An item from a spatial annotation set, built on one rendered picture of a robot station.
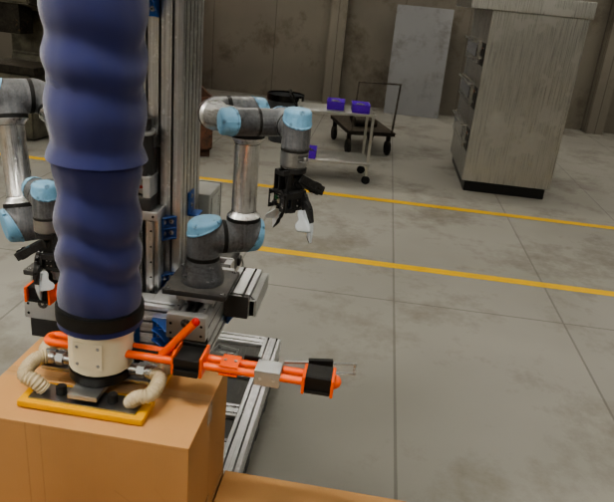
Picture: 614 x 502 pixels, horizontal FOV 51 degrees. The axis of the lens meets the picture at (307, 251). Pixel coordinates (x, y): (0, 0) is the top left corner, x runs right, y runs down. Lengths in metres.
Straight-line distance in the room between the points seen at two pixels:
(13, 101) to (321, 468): 2.00
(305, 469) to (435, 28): 10.33
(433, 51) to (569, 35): 5.15
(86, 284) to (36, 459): 0.50
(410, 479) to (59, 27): 2.41
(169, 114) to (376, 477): 1.84
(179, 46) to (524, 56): 5.74
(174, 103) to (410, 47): 10.39
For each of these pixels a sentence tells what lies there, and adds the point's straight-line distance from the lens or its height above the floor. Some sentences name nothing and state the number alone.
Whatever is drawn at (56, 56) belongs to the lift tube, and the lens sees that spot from 1.55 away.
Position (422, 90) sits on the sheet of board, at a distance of 12.53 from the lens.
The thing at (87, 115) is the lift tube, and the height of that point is 1.73.
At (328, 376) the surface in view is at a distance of 1.73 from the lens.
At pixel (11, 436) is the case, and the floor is 0.89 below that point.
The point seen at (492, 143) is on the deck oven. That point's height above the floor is 0.59.
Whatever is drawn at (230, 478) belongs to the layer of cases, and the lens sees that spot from 2.23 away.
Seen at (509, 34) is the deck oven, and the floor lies 1.77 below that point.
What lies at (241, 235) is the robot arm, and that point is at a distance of 2.24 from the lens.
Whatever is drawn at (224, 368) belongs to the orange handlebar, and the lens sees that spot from 1.75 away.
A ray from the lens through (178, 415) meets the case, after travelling 1.81.
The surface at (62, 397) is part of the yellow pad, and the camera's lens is 1.87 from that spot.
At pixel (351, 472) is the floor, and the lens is 3.14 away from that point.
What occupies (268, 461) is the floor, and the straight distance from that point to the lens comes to 3.14.
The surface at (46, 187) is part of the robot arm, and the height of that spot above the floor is 1.42.
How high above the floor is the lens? 2.02
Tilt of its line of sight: 22 degrees down
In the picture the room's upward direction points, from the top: 6 degrees clockwise
